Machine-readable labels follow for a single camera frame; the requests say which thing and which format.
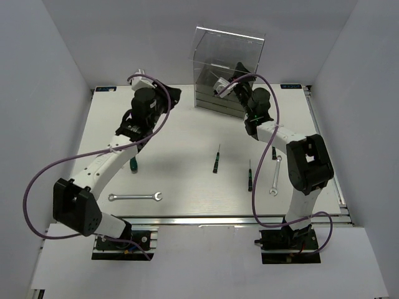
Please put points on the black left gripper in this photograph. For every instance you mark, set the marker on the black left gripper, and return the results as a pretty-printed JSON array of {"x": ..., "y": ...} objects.
[{"x": 175, "y": 94}]

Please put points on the silver combination wrench right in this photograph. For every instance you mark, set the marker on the silver combination wrench right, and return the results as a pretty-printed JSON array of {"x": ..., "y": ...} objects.
[{"x": 273, "y": 190}]

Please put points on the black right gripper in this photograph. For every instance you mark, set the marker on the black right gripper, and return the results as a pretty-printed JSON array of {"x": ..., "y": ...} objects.
[{"x": 240, "y": 71}]

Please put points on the large green handle screwdriver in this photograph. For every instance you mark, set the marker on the large green handle screwdriver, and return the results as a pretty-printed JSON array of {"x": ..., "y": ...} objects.
[{"x": 133, "y": 165}]

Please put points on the silver combination wrench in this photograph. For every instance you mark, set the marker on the silver combination wrench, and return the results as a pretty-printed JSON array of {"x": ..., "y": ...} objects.
[
  {"x": 156, "y": 197},
  {"x": 273, "y": 190}
]

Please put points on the silver combination wrench left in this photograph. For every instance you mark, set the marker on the silver combination wrench left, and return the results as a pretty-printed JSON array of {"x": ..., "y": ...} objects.
[{"x": 156, "y": 197}]

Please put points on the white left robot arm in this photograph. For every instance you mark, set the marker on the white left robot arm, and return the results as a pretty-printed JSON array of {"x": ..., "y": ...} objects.
[{"x": 75, "y": 200}]

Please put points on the aluminium table frame rail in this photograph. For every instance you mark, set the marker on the aluminium table frame rail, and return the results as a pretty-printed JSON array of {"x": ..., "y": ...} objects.
[{"x": 332, "y": 193}]

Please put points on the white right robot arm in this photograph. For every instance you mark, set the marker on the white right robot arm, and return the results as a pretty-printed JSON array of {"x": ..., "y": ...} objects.
[{"x": 308, "y": 162}]

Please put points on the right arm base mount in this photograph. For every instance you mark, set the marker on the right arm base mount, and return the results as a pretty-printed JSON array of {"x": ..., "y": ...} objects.
[{"x": 279, "y": 247}]

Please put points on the small green black screwdriver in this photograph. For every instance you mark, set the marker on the small green black screwdriver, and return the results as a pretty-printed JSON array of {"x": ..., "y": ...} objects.
[
  {"x": 216, "y": 162},
  {"x": 250, "y": 181},
  {"x": 274, "y": 154}
]

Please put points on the clear acrylic drawer cabinet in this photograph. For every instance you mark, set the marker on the clear acrylic drawer cabinet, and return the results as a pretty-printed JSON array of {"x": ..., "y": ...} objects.
[{"x": 215, "y": 53}]

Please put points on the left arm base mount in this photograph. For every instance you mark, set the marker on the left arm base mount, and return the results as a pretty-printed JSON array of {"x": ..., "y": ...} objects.
[{"x": 140, "y": 245}]

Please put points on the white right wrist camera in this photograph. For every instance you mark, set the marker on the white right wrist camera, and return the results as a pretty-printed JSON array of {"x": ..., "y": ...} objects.
[{"x": 223, "y": 87}]

